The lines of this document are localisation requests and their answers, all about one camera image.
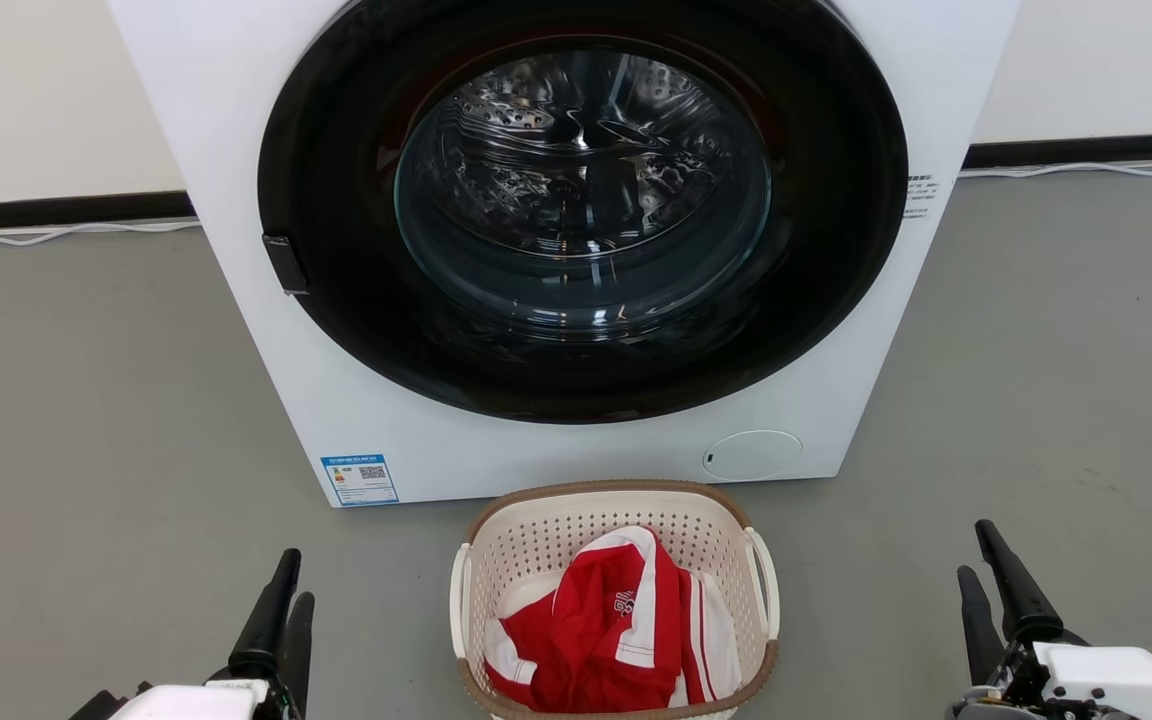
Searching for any cream laundry basket brown rim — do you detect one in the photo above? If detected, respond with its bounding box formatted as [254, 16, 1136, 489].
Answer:
[449, 479, 782, 720]

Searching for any steel washer drum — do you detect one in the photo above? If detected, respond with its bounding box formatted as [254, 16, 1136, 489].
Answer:
[396, 48, 772, 336]

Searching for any white floor cable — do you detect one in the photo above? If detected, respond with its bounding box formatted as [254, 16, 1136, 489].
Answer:
[958, 157, 1152, 179]
[0, 220, 202, 247]

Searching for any white front-load washing machine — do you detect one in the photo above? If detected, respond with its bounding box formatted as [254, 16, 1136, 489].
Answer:
[106, 0, 1024, 509]

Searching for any white oval filter cover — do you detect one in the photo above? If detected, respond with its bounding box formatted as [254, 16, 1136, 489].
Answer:
[702, 430, 804, 482]

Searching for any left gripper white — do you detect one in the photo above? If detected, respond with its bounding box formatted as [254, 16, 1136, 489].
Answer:
[106, 549, 315, 720]

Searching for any red and white shirt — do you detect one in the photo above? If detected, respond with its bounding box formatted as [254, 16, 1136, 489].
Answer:
[483, 525, 743, 714]

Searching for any black door handle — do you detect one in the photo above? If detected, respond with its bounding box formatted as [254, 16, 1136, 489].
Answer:
[262, 234, 310, 296]

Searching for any blue energy label sticker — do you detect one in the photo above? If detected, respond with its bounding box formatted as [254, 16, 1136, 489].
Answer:
[320, 454, 400, 507]

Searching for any black round washer door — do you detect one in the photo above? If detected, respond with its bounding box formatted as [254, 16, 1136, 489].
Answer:
[257, 0, 910, 425]

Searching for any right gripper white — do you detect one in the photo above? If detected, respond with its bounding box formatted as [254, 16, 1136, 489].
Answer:
[946, 519, 1152, 720]

